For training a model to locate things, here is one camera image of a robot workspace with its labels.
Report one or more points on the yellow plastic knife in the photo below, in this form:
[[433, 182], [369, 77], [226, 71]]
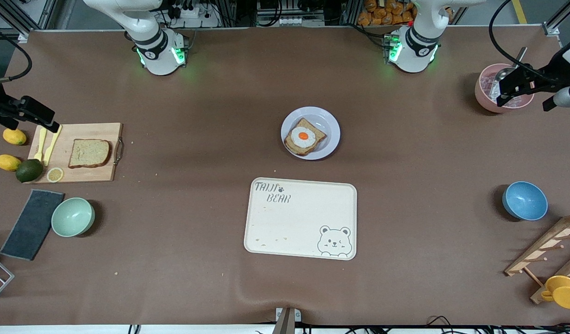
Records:
[[50, 148]]

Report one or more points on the white power strip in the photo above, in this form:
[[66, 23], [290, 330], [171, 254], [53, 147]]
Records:
[[192, 14]]

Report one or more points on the round white plate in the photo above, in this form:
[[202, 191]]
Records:
[[329, 127]]

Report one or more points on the bread slice under egg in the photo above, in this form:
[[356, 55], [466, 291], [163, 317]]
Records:
[[317, 135]]

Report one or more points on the cream bear print tray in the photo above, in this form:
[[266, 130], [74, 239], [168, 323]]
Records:
[[298, 218]]

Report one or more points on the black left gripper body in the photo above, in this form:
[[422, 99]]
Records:
[[552, 70]]

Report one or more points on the clear ice cubes pile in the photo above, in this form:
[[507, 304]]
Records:
[[488, 83]]

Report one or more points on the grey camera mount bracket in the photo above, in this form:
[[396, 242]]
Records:
[[284, 322]]

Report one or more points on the mint green bowl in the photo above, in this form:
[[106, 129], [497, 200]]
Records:
[[73, 217]]

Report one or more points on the blue bowl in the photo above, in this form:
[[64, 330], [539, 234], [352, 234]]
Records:
[[525, 201]]

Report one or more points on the yellow plastic fork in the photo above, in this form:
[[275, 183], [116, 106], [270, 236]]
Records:
[[41, 146]]

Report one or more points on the green avocado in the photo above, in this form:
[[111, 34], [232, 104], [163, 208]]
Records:
[[29, 170]]

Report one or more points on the wooden cutting board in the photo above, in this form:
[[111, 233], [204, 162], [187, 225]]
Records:
[[87, 175]]

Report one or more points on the wooden peg rack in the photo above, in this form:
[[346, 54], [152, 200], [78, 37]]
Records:
[[544, 243]]

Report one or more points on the lemon slice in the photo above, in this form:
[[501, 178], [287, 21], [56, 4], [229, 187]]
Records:
[[55, 175]]

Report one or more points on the fried egg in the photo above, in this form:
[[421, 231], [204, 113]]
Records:
[[303, 137]]

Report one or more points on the pile of orange buns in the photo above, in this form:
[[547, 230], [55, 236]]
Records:
[[387, 11]]

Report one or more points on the pink bowl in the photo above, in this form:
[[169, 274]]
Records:
[[482, 97]]

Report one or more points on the metal scoop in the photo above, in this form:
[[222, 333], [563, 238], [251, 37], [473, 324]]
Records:
[[502, 74]]

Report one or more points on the plain brown bread slice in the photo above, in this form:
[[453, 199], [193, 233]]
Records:
[[89, 153]]

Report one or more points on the yellow cup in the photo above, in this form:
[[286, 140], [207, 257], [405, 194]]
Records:
[[565, 292]]

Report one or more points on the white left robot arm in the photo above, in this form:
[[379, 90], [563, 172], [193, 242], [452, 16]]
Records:
[[417, 51]]

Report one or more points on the aluminium frame profile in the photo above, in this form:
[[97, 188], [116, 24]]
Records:
[[553, 25], [22, 18]]

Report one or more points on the dark grey cloth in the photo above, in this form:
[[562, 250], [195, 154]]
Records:
[[32, 225]]

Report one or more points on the yellow lemon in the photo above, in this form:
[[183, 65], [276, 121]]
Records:
[[14, 137], [7, 163]]

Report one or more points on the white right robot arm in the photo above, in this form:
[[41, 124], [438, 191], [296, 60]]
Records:
[[157, 51]]

